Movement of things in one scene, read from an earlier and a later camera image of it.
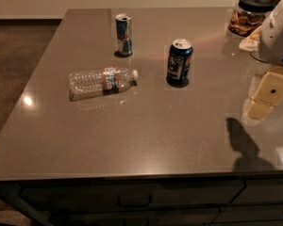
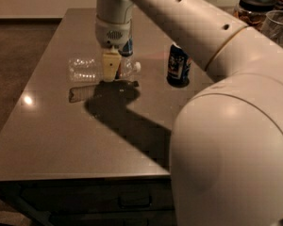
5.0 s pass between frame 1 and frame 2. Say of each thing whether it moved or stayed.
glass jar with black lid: stayed
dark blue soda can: stayed
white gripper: moved
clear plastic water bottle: moved
